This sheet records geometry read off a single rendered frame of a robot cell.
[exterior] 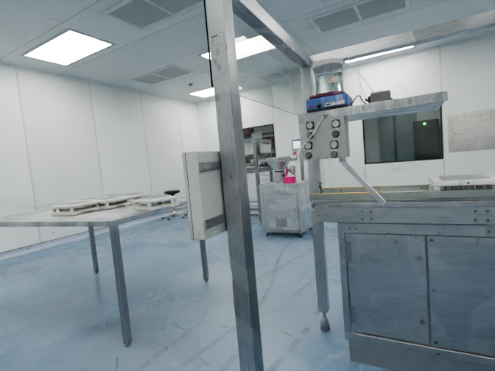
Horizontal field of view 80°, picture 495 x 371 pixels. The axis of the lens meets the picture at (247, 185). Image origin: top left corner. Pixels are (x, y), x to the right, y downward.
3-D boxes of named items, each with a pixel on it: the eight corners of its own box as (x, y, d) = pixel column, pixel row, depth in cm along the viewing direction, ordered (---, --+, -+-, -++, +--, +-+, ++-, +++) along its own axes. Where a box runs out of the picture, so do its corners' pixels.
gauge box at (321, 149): (300, 160, 148) (297, 121, 146) (306, 160, 157) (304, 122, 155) (346, 157, 137) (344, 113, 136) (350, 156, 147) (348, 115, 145)
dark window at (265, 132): (232, 172, 790) (228, 130, 781) (232, 172, 791) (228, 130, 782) (277, 169, 722) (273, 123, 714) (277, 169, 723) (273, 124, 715)
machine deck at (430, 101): (298, 122, 146) (297, 114, 146) (317, 127, 180) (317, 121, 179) (448, 100, 117) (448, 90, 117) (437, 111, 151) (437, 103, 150)
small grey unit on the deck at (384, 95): (364, 107, 140) (363, 93, 139) (365, 108, 146) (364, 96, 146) (392, 102, 134) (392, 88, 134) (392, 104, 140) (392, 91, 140)
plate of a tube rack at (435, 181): (433, 186, 128) (433, 182, 127) (429, 181, 149) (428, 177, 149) (507, 184, 116) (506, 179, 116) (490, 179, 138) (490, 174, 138)
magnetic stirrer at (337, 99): (305, 114, 147) (303, 96, 147) (316, 118, 166) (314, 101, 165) (347, 107, 138) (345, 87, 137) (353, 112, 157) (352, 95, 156)
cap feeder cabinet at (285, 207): (261, 235, 436) (257, 185, 430) (278, 227, 484) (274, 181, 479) (303, 238, 404) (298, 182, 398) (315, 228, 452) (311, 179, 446)
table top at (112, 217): (-33, 227, 232) (-33, 222, 232) (88, 204, 334) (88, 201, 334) (113, 226, 177) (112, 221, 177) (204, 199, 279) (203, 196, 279)
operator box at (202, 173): (190, 240, 88) (181, 152, 86) (221, 227, 103) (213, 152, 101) (206, 241, 85) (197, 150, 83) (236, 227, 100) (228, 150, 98)
